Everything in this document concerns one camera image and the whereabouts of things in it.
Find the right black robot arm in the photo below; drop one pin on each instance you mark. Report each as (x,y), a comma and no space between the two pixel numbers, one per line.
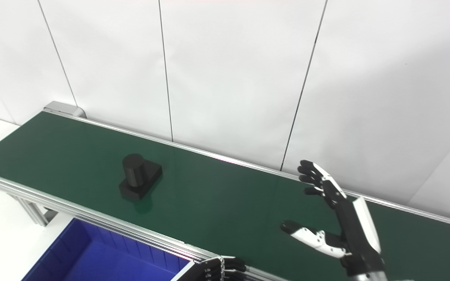
(369,277)

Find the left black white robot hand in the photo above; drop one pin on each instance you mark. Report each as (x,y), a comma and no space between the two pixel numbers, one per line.
(213,270)

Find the aluminium conveyor leg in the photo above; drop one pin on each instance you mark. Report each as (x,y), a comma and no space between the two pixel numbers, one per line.
(33,210)

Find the grey conveyor end housing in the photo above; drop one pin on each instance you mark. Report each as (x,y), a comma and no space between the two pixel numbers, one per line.
(63,108)

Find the black cylinder block part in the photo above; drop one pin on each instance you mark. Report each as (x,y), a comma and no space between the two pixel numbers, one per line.
(137,175)

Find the green conveyor belt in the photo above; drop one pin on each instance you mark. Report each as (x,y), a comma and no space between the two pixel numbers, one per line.
(209,195)

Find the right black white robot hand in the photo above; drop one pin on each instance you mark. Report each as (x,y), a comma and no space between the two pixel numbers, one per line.
(356,234)

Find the blue plastic bin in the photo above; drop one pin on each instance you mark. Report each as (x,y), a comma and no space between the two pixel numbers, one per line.
(104,257)

